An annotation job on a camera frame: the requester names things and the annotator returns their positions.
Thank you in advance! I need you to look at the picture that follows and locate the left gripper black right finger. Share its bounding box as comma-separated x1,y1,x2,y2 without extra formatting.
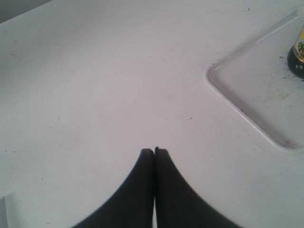
154,147,239,228

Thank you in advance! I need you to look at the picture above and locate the dark soy sauce bottle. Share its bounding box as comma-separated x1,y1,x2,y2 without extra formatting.
287,28,304,80

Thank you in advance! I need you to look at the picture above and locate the white plastic tray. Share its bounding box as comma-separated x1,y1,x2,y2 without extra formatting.
204,5,304,153

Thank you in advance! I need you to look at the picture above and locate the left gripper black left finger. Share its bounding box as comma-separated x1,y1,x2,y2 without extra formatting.
76,149,154,228

